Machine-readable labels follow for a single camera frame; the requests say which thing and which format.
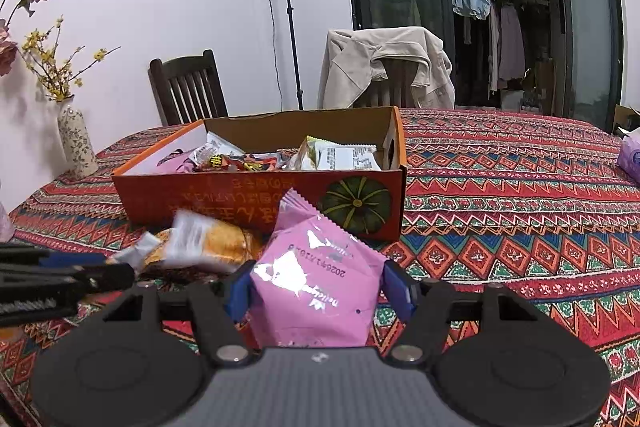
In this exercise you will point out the floral ceramic vase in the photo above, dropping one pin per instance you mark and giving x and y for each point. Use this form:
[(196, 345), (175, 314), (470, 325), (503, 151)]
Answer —
[(77, 142)]

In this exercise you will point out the pile of mixed snack packets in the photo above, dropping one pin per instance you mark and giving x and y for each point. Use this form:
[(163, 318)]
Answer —
[(340, 157)]

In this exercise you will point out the dark wooden chair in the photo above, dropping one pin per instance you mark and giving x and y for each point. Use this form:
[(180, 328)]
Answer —
[(165, 82)]

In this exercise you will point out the large pink snack packet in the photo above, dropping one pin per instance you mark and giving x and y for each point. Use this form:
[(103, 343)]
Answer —
[(310, 297)]

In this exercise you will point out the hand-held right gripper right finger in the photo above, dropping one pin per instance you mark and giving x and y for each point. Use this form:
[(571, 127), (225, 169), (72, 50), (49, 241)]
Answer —
[(400, 294)]

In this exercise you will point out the red patterned tablecloth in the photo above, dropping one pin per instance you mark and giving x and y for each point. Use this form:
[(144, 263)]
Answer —
[(500, 217)]

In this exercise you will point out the purple tissue pack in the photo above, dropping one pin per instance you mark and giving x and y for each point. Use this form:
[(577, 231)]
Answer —
[(631, 159)]

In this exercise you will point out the orange cardboard box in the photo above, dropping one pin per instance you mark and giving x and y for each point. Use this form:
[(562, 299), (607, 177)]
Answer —
[(250, 202)]

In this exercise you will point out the beige jacket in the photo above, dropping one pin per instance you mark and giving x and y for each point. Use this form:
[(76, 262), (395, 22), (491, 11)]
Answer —
[(350, 62)]

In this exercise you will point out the yellow flower branches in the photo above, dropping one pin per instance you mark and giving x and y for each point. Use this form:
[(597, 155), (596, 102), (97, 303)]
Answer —
[(59, 94)]

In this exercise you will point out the open brown cardboard box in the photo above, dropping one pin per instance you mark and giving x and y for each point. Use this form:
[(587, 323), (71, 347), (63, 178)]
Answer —
[(627, 119)]

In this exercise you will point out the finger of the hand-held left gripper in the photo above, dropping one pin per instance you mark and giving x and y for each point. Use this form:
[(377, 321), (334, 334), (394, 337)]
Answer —
[(107, 278), (70, 260)]

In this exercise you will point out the pale pink vase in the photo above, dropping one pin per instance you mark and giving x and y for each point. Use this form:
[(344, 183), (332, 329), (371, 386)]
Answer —
[(4, 224)]

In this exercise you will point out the orange white snack packet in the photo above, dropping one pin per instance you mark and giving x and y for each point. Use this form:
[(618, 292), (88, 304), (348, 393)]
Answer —
[(220, 242)]

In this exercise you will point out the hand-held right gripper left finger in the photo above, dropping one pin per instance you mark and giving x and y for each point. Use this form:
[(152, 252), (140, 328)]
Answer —
[(239, 294)]

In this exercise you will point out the pale hanging dress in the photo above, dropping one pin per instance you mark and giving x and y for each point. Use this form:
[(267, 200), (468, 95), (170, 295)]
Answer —
[(511, 42)]

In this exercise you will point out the wooden chair under jacket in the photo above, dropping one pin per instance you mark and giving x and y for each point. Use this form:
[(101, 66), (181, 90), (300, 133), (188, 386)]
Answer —
[(392, 87)]

